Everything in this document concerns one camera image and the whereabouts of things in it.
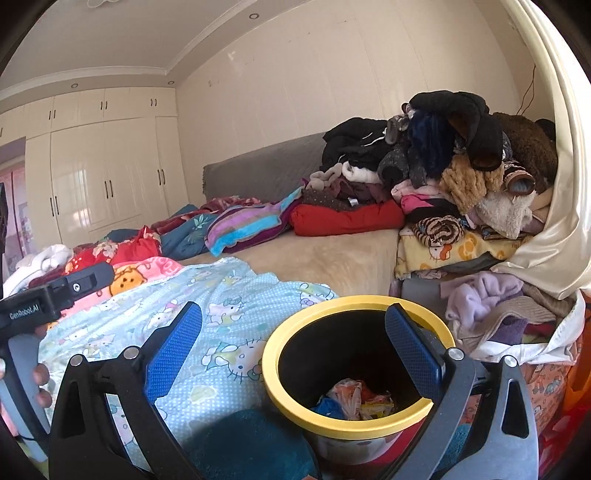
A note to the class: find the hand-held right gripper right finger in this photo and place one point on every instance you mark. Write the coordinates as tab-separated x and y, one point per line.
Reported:
413	353

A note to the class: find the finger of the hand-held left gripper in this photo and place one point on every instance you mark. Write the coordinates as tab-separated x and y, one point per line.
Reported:
90	278

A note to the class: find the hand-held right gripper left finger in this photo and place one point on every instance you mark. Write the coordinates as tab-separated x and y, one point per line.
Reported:
173	353

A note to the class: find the yellow foil wrapper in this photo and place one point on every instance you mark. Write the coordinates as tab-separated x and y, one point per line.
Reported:
378	408

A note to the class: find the white printed plastic bag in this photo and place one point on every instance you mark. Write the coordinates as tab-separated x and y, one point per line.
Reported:
346	397

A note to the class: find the blue ball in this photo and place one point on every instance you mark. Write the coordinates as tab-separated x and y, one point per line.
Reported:
328	407

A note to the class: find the black bin with yellow rim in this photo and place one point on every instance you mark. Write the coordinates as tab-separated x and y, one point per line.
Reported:
277	350

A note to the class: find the person's left hand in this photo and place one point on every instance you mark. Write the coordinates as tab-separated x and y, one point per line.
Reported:
42	383

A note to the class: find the red floral quilt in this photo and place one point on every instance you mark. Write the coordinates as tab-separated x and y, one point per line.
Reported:
115	251

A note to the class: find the white fleece garment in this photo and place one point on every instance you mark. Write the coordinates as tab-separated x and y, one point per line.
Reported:
51	258

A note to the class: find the light blue cartoon sheet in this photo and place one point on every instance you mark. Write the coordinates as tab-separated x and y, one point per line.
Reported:
221	332

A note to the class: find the pink cartoon blanket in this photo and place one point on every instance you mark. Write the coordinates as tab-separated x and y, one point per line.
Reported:
147	272

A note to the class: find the lavender fleece cloth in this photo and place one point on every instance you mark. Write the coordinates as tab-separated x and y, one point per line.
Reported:
480	290

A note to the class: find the pink cartoon printed door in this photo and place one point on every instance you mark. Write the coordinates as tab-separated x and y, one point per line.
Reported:
16	221

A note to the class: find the blue floral quilt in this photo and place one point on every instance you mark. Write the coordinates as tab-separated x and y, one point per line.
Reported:
184	240

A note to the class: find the cream glossy wardrobe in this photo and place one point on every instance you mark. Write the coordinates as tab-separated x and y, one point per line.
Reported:
92	175

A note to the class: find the yellow cartoon blanket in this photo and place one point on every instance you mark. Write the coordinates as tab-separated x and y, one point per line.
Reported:
461	254

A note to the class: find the dark teal cloth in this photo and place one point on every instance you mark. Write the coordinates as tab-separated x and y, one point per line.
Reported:
249	443

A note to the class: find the beige plush bed cover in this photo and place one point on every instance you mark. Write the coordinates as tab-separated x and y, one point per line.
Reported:
323	263

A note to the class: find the orange printed cloth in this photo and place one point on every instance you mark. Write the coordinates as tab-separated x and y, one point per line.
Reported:
549	383

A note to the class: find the purple striped blanket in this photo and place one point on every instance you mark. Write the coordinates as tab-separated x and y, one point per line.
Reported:
244	226

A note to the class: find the red folded blanket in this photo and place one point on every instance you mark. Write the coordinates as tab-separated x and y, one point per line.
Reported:
346	219

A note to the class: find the maroon floral blanket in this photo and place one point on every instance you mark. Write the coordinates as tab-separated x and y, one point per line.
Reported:
221	203

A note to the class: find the cream satin curtain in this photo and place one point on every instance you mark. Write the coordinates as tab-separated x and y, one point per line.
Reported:
563	221

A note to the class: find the grey padded headboard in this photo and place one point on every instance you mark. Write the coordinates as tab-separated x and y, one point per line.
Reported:
258	170

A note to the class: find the pile of clothes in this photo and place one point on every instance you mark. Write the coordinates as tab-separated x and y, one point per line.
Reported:
425	138

